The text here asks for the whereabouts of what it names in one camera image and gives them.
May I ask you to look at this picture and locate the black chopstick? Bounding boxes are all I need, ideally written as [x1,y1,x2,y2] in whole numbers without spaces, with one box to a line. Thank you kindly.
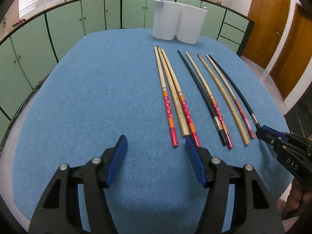
[206,54,261,129]
[177,50,229,146]

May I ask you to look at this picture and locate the red patterned chopstick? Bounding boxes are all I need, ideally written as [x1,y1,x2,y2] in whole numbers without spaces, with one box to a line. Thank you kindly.
[186,52,233,150]
[206,54,255,139]
[160,49,201,147]
[154,47,179,148]

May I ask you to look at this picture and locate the plain bamboo chopstick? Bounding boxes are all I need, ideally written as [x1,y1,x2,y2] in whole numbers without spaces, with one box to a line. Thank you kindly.
[157,46,190,138]
[197,53,250,146]

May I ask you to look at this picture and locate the green lower kitchen cabinets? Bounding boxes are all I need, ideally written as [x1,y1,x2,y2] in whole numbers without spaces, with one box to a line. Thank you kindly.
[1,0,254,144]

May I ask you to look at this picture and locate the person's right hand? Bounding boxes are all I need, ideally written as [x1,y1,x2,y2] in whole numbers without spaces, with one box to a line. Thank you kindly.
[285,179,311,212]

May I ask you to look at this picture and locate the brown wooden door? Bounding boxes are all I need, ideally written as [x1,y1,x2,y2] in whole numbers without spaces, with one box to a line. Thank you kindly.
[243,0,290,69]
[270,4,311,100]

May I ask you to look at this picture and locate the blue table mat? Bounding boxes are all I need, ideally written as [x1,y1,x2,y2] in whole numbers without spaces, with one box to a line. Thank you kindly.
[12,28,293,233]

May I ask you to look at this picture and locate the white double utensil holder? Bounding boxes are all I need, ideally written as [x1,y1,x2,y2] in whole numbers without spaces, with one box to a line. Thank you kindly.
[153,0,207,44]

